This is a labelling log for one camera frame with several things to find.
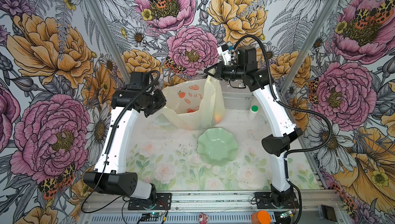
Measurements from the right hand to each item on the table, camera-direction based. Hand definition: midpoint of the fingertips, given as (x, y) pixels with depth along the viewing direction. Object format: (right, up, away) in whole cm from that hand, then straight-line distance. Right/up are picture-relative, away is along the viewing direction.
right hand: (205, 75), depth 69 cm
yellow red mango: (+8, -21, +23) cm, 32 cm away
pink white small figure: (-1, -61, -2) cm, 61 cm away
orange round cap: (+23, -59, -5) cm, 63 cm away
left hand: (-18, -14, +3) cm, 23 cm away
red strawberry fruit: (-9, -16, +31) cm, 36 cm away
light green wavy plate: (+7, -37, +24) cm, 45 cm away
